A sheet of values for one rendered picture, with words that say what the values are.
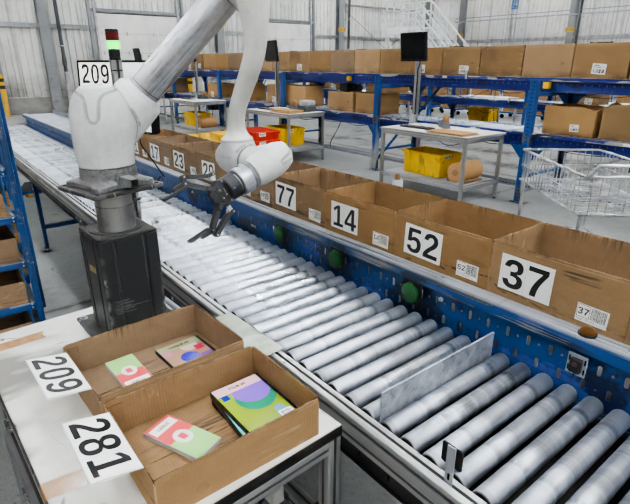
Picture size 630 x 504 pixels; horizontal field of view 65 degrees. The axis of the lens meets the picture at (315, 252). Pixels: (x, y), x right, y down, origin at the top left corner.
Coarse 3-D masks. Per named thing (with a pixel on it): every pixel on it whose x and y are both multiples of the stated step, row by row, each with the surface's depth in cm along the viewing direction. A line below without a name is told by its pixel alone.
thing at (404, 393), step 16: (464, 352) 137; (480, 352) 142; (432, 368) 129; (448, 368) 134; (464, 368) 139; (400, 384) 121; (416, 384) 126; (432, 384) 131; (384, 400) 119; (400, 400) 123; (416, 400) 128; (384, 416) 121
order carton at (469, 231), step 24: (408, 216) 171; (432, 216) 189; (456, 216) 191; (480, 216) 182; (504, 216) 175; (456, 240) 158; (480, 240) 151; (432, 264) 168; (456, 264) 160; (480, 264) 153
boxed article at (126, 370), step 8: (120, 360) 137; (128, 360) 137; (136, 360) 137; (112, 368) 134; (120, 368) 134; (128, 368) 134; (136, 368) 134; (144, 368) 134; (120, 376) 130; (128, 376) 130; (136, 376) 130; (144, 376) 130; (120, 384) 129; (128, 384) 127
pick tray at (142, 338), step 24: (168, 312) 147; (192, 312) 153; (96, 336) 135; (120, 336) 140; (144, 336) 144; (168, 336) 150; (192, 336) 152; (216, 336) 145; (72, 360) 123; (96, 360) 137; (144, 360) 140; (192, 360) 123; (96, 384) 129; (144, 384) 116; (96, 408) 114
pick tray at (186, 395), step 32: (256, 352) 129; (160, 384) 116; (192, 384) 122; (224, 384) 128; (288, 384) 119; (128, 416) 113; (160, 416) 118; (192, 416) 118; (288, 416) 105; (160, 448) 108; (224, 448) 96; (256, 448) 102; (288, 448) 108; (160, 480) 89; (192, 480) 93; (224, 480) 99
